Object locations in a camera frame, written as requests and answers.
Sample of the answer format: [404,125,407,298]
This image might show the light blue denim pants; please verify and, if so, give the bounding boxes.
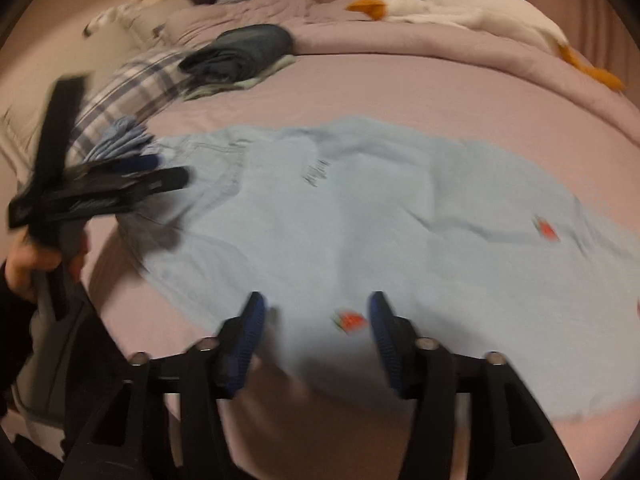
[119,117,639,418]

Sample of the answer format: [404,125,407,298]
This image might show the pale green folded garment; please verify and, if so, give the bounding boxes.
[181,54,296,101]

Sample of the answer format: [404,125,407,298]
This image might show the person left hand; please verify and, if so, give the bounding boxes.
[3,230,89,302]

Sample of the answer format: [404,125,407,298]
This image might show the dark folded jeans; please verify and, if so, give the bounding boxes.
[178,24,294,84]

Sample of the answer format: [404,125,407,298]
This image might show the white goose plush toy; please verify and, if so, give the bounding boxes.
[346,0,625,91]

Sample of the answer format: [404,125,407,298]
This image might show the plaid pillow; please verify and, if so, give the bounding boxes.
[0,48,194,181]

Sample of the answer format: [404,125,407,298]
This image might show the pink quilted comforter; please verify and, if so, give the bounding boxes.
[164,0,639,139]

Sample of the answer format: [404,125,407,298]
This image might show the pink bed sheet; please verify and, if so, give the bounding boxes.
[85,54,639,479]

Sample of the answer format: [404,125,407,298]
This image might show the blue striped cloth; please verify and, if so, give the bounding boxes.
[84,116,154,162]

